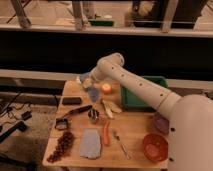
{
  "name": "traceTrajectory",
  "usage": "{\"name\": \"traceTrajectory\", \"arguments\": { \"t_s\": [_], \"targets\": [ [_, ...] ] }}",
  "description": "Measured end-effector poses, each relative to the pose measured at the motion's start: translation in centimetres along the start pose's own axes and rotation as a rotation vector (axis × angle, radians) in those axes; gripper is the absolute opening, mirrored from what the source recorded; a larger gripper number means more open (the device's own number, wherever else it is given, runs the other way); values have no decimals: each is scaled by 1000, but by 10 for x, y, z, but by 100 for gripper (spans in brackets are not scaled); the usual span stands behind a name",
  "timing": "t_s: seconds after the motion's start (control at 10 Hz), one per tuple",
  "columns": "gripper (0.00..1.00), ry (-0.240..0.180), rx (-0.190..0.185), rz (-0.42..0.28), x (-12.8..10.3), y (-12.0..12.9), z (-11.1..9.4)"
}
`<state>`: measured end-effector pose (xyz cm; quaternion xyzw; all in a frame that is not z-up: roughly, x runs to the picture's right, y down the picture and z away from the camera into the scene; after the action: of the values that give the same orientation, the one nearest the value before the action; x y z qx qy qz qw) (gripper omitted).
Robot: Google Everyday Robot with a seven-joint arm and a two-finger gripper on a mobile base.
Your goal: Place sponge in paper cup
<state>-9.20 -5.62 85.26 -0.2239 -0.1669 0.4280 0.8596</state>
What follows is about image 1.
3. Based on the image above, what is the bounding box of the yellow sponge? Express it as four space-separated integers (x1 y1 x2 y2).
82 78 92 89

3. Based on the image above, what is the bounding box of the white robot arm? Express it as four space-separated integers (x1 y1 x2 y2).
80 53 213 171

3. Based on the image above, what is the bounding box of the blue paper cup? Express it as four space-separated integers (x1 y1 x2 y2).
88 87 100 103

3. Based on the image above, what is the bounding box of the red yellow apple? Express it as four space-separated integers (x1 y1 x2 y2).
101 83 112 94

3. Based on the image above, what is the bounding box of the black rectangular block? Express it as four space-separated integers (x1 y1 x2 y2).
62 97 82 105

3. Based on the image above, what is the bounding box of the green plastic bin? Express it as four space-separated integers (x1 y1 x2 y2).
120 76 168 112

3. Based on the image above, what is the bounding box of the orange carrot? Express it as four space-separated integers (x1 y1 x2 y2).
102 122 110 146

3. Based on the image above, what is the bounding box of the bunch of red grapes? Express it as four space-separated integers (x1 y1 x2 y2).
47 131 74 163

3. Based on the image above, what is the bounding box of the grey blue cloth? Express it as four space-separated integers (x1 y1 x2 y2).
80 129 101 159

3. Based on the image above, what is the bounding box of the silver fork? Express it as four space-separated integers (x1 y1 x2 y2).
112 130 131 160

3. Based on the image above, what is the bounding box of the red plastic bowl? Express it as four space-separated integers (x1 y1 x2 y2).
142 133 168 162

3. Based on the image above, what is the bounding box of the black handled measuring scoop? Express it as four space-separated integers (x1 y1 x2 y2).
54 105 92 131

